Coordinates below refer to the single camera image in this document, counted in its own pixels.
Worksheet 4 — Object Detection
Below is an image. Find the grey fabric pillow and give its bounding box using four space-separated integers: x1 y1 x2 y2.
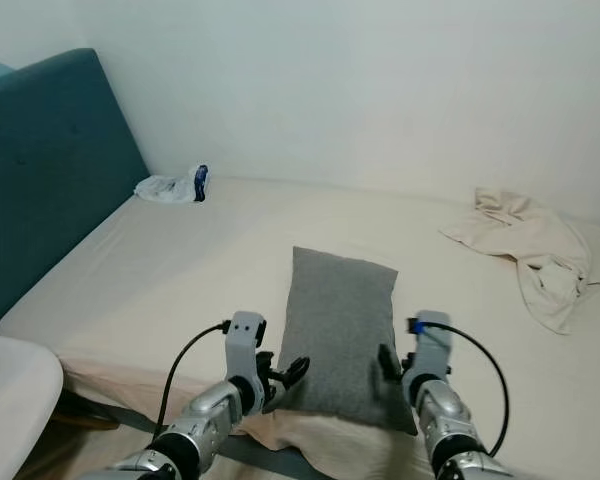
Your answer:
277 246 420 437

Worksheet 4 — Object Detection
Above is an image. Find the bed with beige sheet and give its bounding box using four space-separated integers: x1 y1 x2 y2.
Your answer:
0 177 600 480

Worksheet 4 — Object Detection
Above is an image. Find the crumpled beige cloth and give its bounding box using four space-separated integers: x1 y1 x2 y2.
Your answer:
439 187 600 336

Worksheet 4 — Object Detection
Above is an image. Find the brown wooden furniture leg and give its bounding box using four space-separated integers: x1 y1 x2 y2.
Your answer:
73 400 122 432

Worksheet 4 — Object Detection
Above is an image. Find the crumpled white plastic bag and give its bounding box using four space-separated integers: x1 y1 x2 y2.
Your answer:
134 171 200 205

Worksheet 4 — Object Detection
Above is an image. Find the dark teal upholstered headboard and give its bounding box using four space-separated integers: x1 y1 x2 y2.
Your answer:
0 48 150 335

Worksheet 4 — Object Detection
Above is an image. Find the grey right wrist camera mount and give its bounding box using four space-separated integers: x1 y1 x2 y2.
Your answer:
408 310 454 377

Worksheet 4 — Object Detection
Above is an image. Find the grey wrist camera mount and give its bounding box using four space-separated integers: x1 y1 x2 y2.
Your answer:
226 311 269 385
408 310 454 377

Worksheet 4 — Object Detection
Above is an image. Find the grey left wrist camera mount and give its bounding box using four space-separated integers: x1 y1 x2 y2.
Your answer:
226 311 269 385

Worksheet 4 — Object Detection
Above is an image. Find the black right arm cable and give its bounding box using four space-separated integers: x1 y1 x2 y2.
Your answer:
407 319 512 459

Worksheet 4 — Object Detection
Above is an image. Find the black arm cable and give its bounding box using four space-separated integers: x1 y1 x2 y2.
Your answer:
407 319 512 459
154 320 233 443

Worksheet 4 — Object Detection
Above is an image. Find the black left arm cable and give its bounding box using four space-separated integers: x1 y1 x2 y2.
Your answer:
154 320 233 443

